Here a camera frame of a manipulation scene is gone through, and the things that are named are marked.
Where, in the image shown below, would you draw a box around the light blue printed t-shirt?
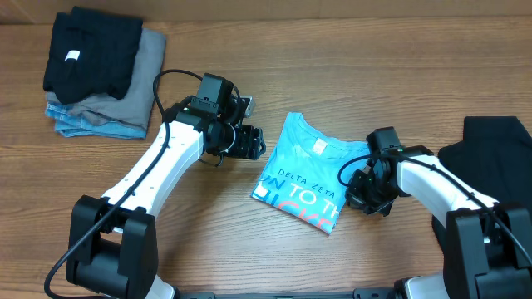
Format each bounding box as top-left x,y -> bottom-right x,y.
250,112 -> 369,234

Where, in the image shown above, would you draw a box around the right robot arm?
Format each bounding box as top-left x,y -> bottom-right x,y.
345,127 -> 531,299

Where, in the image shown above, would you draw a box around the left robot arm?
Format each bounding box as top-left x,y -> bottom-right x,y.
44,73 -> 266,298

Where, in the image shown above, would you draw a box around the folded grey garment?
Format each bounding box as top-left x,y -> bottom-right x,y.
46,28 -> 166,133

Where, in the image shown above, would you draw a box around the black garment at right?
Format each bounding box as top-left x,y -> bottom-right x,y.
431,115 -> 532,258

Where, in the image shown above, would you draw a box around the folded blue jeans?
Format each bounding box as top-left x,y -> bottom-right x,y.
45,102 -> 146,140

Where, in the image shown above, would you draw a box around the folded black garment on stack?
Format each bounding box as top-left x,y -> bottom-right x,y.
42,7 -> 143,105

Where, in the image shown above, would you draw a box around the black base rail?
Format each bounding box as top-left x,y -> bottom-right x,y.
175,287 -> 402,299

